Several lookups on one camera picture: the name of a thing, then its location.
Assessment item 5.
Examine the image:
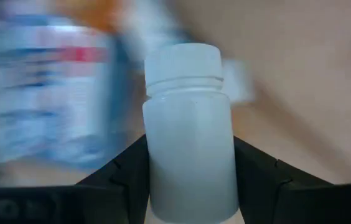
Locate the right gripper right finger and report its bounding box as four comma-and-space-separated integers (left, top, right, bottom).
233, 136, 341, 224

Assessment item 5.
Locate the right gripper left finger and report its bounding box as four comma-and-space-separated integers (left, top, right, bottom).
69, 134, 150, 224

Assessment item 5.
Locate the white plastic bottle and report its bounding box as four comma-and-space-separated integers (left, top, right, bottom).
142, 42, 240, 224

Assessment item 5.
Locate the blue first aid kit case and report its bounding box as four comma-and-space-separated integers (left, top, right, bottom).
0, 15, 129, 170

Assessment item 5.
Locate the orange pill bottle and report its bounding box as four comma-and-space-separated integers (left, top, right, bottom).
54, 0, 123, 34

